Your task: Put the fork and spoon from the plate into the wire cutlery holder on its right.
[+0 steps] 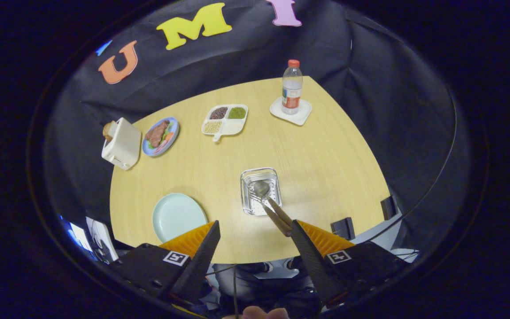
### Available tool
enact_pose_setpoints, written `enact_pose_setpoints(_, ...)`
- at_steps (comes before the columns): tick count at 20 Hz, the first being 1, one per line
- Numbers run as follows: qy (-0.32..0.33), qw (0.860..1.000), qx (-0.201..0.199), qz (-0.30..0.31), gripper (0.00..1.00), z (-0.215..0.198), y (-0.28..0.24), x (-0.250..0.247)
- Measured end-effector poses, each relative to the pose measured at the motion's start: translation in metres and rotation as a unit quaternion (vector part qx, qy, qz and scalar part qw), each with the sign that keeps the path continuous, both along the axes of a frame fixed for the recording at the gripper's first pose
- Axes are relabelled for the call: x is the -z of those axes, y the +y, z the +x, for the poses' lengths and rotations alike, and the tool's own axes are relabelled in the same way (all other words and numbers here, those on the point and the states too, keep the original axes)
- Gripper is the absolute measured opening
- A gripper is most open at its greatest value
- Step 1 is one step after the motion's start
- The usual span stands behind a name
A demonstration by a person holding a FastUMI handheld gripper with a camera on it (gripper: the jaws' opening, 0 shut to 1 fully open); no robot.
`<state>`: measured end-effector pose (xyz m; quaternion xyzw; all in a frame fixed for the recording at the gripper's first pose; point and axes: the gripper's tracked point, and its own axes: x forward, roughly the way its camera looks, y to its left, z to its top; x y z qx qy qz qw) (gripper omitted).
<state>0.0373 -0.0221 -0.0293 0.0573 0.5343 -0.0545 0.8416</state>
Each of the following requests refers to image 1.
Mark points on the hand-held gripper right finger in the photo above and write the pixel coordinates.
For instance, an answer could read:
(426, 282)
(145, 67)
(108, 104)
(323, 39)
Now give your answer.
(312, 266)

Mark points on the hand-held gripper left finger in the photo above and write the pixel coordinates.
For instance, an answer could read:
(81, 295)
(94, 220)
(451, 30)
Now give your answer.
(199, 266)

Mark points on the black table edge clamp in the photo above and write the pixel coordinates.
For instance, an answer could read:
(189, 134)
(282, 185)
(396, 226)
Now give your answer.
(388, 207)
(342, 228)

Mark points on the light green plate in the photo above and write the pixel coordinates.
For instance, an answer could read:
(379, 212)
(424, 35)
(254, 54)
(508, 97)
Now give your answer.
(177, 217)

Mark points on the white side desk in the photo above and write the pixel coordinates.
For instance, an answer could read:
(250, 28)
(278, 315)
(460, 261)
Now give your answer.
(104, 237)

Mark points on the lit monitor screen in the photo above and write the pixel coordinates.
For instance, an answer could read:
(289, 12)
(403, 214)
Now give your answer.
(80, 235)

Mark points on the blue plate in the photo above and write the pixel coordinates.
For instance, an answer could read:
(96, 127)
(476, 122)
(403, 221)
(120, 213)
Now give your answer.
(173, 133)

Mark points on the brown steak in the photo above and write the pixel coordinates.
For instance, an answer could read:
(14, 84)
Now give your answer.
(156, 133)

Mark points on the white divided dish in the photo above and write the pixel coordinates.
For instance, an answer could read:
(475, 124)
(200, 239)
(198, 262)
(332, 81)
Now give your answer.
(233, 128)

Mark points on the white toaster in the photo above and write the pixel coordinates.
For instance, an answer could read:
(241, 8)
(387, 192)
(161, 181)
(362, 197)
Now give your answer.
(124, 144)

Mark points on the white square coaster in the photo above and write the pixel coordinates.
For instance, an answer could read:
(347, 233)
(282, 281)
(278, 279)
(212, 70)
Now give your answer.
(301, 116)

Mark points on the toasted bread slice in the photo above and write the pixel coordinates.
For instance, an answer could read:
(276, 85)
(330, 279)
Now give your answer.
(107, 131)

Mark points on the black backdrop cloth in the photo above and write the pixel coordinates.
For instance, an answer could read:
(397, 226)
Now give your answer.
(392, 110)

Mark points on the plastic bottle with red cap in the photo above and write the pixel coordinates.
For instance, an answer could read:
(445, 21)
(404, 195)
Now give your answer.
(292, 91)

